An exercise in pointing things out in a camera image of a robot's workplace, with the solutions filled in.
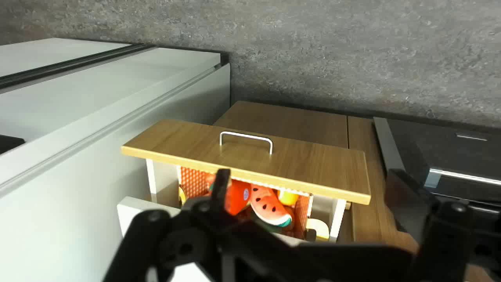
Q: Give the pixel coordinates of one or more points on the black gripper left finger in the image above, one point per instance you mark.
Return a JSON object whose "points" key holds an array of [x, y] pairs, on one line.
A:
{"points": [[157, 245]]}

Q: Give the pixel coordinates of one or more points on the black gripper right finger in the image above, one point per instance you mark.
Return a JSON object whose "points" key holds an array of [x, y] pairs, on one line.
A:
{"points": [[459, 245]]}

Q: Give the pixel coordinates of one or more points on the watermelon slice plush toy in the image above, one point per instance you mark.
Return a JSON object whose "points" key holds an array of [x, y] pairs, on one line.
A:
{"points": [[268, 206]]}

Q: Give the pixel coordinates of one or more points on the wooden front white drawer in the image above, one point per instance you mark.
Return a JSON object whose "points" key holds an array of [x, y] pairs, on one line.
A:
{"points": [[314, 167]]}

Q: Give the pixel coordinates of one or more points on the yellow plush toy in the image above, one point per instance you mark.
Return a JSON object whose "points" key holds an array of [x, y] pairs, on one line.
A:
{"points": [[289, 198]]}

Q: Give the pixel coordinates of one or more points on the wooden base cabinets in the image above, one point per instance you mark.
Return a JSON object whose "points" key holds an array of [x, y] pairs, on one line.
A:
{"points": [[292, 120]]}

